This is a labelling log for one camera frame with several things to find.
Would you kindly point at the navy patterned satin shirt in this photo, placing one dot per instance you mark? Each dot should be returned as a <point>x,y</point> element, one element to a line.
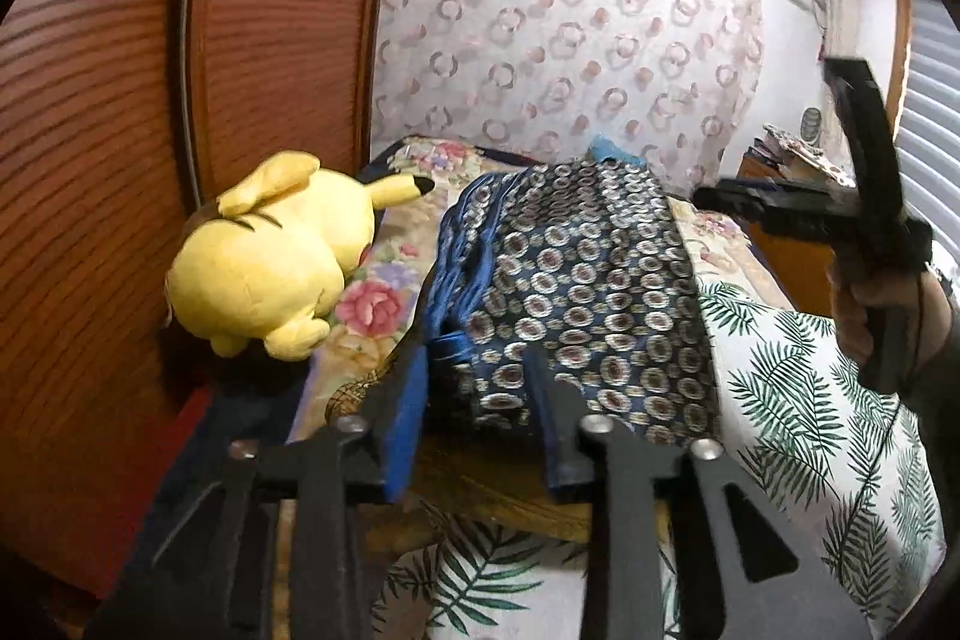
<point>581,263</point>

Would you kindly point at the floral and leaf bedspread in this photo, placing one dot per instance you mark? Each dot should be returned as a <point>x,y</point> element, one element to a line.
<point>846,465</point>

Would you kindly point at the white zebra window blind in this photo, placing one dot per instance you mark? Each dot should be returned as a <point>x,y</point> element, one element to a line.
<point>927,136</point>

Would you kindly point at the pink circle patterned curtain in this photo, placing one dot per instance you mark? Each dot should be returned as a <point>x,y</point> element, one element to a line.
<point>667,80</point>

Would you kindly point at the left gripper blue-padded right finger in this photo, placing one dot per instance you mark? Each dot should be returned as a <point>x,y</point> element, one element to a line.
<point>743,570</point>

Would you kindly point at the red-brown louvered wardrobe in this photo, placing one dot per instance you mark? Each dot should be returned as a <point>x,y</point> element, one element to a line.
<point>119,119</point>

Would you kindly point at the wooden sideboard cabinet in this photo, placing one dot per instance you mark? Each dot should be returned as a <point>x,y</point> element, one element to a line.
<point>801,268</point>

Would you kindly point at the person's right hand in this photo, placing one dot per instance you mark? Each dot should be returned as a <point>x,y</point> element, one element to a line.
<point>868,315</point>

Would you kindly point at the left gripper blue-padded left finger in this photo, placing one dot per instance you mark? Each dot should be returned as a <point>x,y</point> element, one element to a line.
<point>213,576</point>

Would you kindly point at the beige tied side curtain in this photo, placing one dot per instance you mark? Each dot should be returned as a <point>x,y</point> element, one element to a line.
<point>839,40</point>

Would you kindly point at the small round desk fan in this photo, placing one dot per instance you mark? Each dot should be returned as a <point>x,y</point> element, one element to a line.
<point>811,126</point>

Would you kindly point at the blue item behind bed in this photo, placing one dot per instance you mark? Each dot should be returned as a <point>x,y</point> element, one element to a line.
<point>602,149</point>

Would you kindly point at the person's right forearm dark sleeve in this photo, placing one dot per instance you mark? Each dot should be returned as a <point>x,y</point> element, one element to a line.
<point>931,391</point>

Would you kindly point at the yellow Pikachu plush toy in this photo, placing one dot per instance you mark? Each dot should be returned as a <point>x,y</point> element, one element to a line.
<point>272,260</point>

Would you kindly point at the gold patterned pillow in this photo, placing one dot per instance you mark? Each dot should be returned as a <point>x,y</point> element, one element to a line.
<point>505,492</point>

